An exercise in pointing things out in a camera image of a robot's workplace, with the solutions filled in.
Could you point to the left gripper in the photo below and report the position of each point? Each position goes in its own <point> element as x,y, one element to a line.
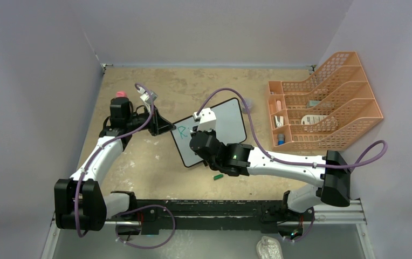
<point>159,124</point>

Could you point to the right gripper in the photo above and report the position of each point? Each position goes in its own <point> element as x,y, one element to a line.
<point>212,132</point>

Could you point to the small whiteboard black frame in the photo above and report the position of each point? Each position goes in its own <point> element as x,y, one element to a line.
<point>230,129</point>

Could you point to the green marker cap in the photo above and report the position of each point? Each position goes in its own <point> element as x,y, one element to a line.
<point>219,176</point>

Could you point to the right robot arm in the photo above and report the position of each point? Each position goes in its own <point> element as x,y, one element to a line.
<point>324,183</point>

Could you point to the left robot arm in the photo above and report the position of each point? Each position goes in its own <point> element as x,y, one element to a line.
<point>78,200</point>

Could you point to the pink cap bottle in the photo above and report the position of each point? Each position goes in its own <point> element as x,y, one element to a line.
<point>121,94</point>

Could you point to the clear jar of paperclips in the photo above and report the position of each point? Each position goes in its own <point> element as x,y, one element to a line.
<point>247,105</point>

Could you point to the white stapler in organizer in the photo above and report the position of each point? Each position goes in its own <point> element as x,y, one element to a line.
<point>279,121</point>

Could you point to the white label card in organizer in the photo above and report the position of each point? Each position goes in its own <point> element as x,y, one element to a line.
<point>312,119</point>

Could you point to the clear plastic bag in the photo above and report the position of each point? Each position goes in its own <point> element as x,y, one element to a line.
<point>269,248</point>

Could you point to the orange plastic file organizer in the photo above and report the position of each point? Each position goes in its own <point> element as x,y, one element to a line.
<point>339,89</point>

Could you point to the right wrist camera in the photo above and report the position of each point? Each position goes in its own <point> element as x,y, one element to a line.
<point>206,120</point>

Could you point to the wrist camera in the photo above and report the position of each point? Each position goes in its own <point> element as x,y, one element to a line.
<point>206,120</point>
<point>148,98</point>

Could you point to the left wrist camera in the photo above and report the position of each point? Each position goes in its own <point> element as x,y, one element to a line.
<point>148,98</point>

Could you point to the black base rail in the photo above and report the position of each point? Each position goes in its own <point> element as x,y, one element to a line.
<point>265,216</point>

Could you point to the aluminium frame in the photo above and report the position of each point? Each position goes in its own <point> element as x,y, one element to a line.
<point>323,213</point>

